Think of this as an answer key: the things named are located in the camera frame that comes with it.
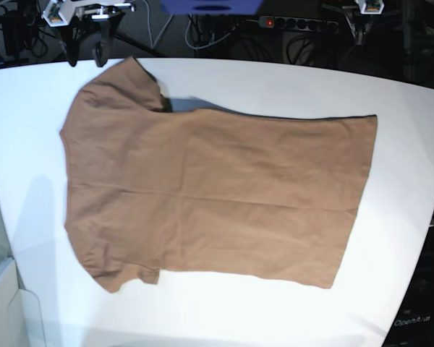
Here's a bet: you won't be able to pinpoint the black OpenArm base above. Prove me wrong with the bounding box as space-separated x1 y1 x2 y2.
383 226 434 346

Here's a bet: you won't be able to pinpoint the white bin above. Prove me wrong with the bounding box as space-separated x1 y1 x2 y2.
0 256 48 347

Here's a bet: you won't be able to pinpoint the brown T-shirt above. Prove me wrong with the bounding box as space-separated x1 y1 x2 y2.
60 58 378 293

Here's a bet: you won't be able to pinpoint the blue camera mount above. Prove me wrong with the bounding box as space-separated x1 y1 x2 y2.
161 0 263 14

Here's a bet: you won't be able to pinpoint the white power strip red switch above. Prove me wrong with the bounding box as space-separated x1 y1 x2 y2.
256 16 339 34

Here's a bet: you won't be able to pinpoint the white grey cables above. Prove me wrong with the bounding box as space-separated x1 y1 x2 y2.
140 0 239 51

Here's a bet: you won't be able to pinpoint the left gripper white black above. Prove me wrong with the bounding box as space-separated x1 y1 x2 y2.
354 0 385 14

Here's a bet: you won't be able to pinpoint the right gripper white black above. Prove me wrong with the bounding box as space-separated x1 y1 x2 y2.
42 0 136 67

